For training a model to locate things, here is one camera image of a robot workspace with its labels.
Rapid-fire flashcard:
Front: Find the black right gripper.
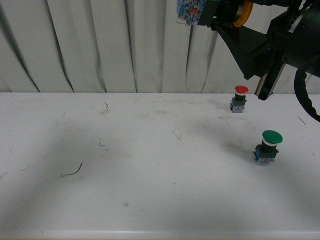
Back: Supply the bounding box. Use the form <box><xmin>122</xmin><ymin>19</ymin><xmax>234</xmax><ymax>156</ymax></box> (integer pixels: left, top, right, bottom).
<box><xmin>210</xmin><ymin>0</ymin><xmax>320</xmax><ymax>101</ymax></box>

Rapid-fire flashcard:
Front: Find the black coiled cable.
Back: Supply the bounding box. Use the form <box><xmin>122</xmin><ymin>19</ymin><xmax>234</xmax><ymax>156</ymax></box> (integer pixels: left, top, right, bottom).
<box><xmin>293</xmin><ymin>56</ymin><xmax>320</xmax><ymax>121</ymax></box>

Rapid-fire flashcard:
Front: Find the red push button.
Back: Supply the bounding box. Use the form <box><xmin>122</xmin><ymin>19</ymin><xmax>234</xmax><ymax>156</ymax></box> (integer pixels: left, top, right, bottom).
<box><xmin>230</xmin><ymin>85</ymin><xmax>249</xmax><ymax>113</ymax></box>

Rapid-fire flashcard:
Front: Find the bent dark wire piece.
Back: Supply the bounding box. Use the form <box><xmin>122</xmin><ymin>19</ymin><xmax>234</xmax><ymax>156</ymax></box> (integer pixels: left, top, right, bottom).
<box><xmin>61</xmin><ymin>162</ymin><xmax>83</xmax><ymax>177</ymax></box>

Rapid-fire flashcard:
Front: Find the green push button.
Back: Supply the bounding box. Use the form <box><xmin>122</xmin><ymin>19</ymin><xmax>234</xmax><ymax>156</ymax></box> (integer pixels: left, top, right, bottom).
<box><xmin>253</xmin><ymin>130</ymin><xmax>283</xmax><ymax>166</ymax></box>

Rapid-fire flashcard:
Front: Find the white curtain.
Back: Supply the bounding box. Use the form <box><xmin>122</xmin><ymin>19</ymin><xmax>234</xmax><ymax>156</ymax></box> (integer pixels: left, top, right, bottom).
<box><xmin>0</xmin><ymin>0</ymin><xmax>320</xmax><ymax>95</ymax></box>

